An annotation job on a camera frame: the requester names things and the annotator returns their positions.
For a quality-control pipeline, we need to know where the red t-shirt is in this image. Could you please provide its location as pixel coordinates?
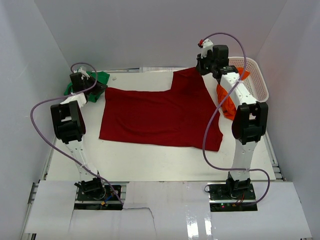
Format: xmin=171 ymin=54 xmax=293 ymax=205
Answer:
xmin=99 ymin=67 xmax=223 ymax=152

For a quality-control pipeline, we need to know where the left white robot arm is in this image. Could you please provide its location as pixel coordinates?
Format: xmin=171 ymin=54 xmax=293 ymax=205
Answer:
xmin=50 ymin=68 xmax=107 ymax=200

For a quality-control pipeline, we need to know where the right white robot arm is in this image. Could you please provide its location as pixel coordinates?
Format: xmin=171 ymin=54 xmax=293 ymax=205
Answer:
xmin=196 ymin=39 xmax=269 ymax=200

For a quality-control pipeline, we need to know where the green folded t-shirt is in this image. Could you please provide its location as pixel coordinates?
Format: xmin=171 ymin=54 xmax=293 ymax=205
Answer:
xmin=64 ymin=71 xmax=110 ymax=103

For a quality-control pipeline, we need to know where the white perforated plastic basket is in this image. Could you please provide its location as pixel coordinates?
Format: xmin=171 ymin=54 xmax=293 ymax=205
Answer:
xmin=242 ymin=57 xmax=269 ymax=102

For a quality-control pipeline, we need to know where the white paper sheet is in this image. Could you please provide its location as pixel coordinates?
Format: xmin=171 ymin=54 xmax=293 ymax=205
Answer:
xmin=139 ymin=67 xmax=186 ymax=73

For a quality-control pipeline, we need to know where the orange crumpled t-shirt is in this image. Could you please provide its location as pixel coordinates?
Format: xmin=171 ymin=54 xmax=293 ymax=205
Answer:
xmin=215 ymin=67 xmax=251 ymax=121

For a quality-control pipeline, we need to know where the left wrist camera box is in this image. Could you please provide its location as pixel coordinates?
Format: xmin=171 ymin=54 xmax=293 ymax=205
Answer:
xmin=72 ymin=66 xmax=91 ymax=78

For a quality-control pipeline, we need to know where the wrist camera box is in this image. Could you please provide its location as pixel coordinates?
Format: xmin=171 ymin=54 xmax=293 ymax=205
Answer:
xmin=197 ymin=38 xmax=214 ymax=59
xmin=72 ymin=66 xmax=91 ymax=78

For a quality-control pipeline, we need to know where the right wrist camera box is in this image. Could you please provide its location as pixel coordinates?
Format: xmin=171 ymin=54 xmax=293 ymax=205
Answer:
xmin=197 ymin=38 xmax=214 ymax=59

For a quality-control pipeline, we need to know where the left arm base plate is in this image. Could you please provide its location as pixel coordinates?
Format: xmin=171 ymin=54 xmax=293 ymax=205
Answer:
xmin=74 ymin=184 xmax=123 ymax=211

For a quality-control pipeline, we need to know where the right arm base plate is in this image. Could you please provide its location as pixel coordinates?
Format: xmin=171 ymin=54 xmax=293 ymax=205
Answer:
xmin=204 ymin=183 xmax=258 ymax=213

